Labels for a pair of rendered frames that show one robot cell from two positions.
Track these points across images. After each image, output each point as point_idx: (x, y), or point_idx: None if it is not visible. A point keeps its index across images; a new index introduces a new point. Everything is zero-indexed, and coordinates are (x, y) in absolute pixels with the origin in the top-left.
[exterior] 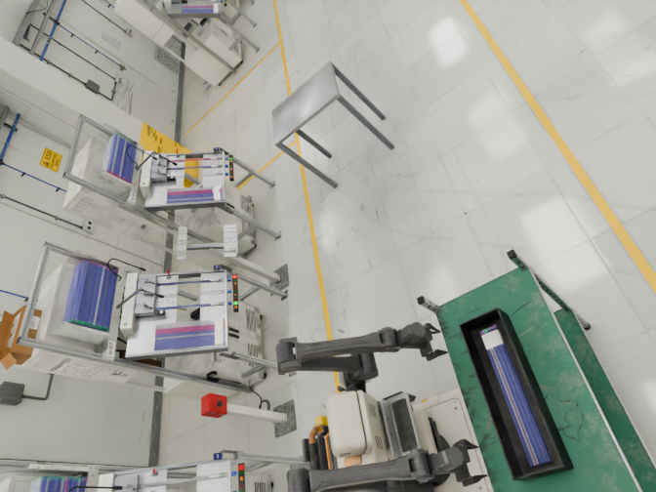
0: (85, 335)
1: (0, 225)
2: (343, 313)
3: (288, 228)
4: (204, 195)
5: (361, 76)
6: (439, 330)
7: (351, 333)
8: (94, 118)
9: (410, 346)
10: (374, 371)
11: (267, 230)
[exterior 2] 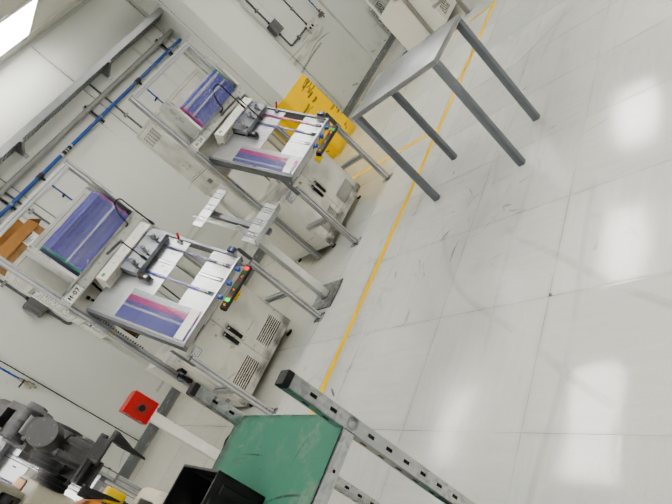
0: (54, 269)
1: (110, 142)
2: (347, 370)
3: (368, 237)
4: (275, 163)
5: (546, 56)
6: (140, 455)
7: (339, 401)
8: (245, 57)
9: (48, 454)
10: (40, 465)
11: (341, 230)
